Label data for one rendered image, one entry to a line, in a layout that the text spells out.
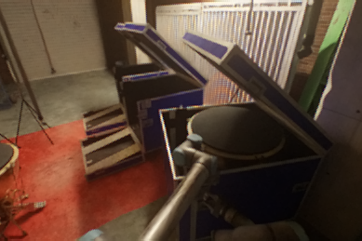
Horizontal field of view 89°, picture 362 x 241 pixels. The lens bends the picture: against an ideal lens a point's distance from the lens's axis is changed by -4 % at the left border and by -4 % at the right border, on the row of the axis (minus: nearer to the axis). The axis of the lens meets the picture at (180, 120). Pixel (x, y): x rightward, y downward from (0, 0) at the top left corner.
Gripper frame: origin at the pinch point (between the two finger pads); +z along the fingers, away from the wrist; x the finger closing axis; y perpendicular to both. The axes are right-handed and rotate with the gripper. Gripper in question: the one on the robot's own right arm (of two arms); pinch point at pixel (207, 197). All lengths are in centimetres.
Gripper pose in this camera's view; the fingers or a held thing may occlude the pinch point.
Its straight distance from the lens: 143.7
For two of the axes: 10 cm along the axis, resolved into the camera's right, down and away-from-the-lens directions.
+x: -2.4, 9.4, 2.4
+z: -7.1, -3.4, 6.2
